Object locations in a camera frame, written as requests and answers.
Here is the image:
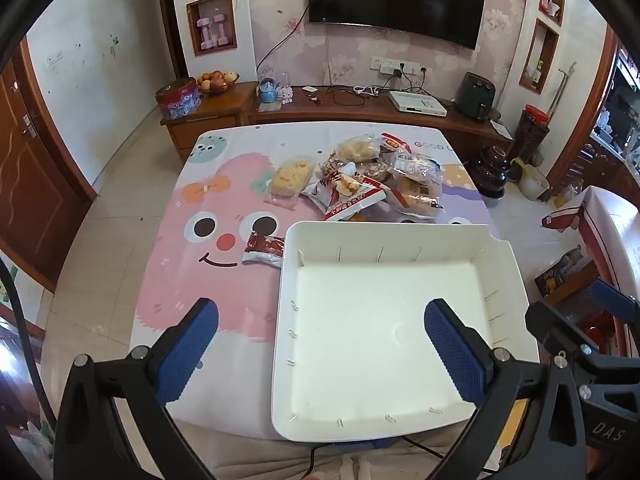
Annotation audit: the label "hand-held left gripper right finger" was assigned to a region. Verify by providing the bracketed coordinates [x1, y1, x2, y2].
[424, 298, 588, 480]

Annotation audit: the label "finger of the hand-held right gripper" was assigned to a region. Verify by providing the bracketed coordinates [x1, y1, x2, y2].
[589, 279, 640, 323]
[524, 301, 600, 361]

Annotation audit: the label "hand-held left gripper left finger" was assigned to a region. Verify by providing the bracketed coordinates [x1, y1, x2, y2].
[54, 297, 221, 480]

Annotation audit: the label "white plastic tray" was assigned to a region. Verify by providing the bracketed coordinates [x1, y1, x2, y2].
[271, 220, 541, 443]

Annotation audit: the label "red and white snack packet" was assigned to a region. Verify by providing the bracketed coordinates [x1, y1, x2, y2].
[302, 167, 391, 222]

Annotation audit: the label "yellow cracker packet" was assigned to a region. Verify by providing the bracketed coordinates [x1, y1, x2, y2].
[264, 156, 317, 211]

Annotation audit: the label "white covered furniture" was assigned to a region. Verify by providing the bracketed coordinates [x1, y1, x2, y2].
[542, 185, 640, 356]

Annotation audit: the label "small dark red packet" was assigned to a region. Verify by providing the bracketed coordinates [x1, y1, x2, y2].
[242, 232, 287, 270]

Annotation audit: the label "white bucket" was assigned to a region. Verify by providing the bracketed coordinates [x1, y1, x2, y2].
[510, 157, 551, 202]

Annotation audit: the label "brown ceramic jar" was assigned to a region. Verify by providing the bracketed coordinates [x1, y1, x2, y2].
[474, 145, 512, 200]

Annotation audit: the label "dark basket with red lid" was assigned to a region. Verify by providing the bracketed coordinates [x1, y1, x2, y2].
[515, 105, 551, 166]

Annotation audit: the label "clear bread packet white label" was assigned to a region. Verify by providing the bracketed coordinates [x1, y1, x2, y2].
[392, 152, 443, 181]

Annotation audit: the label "clear mixed nut packet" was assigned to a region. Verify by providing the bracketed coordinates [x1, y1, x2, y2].
[357, 157, 396, 183]
[319, 152, 357, 178]

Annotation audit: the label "clear pale chip packet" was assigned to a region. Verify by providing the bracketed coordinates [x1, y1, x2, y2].
[336, 135, 382, 163]

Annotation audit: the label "brown wooden door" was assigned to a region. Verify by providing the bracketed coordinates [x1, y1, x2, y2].
[0, 40, 98, 293]

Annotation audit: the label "dark green air fryer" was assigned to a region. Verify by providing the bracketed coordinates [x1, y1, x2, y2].
[455, 72, 497, 122]

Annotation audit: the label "round red tin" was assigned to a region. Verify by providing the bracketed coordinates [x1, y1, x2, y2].
[155, 78, 202, 120]

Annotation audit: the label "white set-top box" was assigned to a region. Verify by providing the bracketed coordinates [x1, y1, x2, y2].
[389, 90, 448, 117]

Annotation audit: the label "fruit bowl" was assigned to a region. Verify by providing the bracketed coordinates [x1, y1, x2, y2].
[196, 70, 241, 97]

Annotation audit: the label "thick black cable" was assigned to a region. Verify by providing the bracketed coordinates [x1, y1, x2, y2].
[0, 255, 57, 431]

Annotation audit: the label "tangled cables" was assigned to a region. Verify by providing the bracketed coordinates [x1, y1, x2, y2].
[327, 84, 391, 108]

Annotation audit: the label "white wall outlets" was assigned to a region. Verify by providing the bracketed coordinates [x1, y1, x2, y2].
[370, 57, 431, 78]

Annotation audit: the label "black television cable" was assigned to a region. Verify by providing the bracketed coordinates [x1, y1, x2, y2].
[256, 4, 310, 81]

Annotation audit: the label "wooden framed wall niche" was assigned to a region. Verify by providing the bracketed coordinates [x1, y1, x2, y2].
[186, 0, 238, 57]

